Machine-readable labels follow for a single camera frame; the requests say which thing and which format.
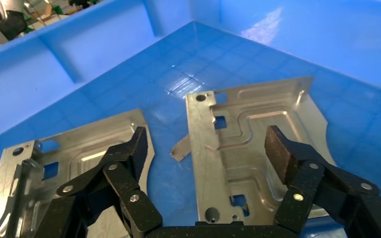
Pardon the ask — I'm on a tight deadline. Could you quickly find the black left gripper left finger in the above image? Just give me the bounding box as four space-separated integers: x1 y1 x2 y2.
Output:
34 126 163 238

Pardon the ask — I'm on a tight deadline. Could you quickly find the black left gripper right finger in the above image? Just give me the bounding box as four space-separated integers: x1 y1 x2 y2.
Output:
264 125 381 238

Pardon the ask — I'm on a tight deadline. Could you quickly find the blue plastic bin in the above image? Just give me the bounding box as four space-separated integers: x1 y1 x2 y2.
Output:
0 0 381 238

